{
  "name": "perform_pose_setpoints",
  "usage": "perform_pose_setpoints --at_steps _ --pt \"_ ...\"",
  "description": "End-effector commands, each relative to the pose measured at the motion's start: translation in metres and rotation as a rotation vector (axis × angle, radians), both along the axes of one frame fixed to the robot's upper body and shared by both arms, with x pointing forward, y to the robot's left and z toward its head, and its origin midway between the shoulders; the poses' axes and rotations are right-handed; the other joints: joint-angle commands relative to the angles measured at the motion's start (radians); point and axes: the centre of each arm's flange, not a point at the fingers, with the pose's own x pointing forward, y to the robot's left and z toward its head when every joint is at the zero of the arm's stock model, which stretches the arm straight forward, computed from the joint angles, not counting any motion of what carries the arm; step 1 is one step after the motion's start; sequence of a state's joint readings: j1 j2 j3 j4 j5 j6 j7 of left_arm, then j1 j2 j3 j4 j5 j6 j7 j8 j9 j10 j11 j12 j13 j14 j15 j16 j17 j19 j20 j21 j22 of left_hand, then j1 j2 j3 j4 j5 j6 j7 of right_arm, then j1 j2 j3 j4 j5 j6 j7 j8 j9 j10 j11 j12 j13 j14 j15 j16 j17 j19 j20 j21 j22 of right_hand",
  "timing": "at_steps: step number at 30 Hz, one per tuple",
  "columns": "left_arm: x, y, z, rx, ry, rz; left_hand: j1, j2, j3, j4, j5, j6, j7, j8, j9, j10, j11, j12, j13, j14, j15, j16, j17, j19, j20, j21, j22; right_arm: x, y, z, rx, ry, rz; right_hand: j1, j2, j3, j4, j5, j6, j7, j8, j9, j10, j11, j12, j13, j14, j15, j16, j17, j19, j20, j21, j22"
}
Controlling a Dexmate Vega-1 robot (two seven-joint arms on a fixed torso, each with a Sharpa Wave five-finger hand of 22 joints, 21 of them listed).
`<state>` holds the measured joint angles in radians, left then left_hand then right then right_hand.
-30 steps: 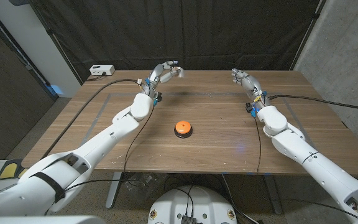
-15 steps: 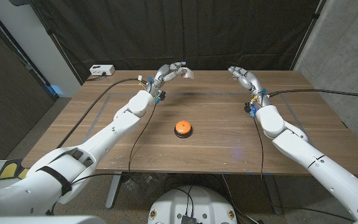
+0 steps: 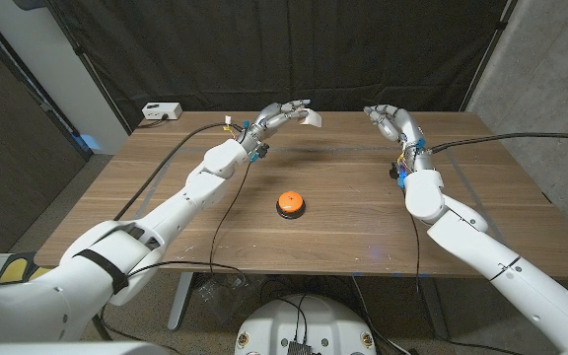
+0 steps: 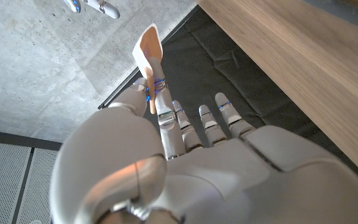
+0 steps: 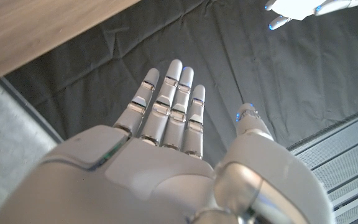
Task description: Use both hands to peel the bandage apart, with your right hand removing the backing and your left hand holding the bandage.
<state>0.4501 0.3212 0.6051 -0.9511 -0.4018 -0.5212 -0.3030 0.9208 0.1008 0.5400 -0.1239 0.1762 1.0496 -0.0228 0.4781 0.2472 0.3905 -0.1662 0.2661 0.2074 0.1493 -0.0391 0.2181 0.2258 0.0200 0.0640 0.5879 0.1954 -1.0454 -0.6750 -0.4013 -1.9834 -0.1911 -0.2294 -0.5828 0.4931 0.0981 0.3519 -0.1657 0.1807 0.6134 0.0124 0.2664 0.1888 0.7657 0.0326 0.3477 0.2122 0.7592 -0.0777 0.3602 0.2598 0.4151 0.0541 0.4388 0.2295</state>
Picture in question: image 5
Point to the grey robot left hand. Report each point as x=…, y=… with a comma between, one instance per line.
x=297, y=9

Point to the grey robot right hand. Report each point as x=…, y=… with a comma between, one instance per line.
x=151, y=186

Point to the black backdrop cloth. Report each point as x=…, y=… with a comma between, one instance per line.
x=291, y=68

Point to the grey perforated metal panel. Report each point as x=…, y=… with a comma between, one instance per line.
x=346, y=161

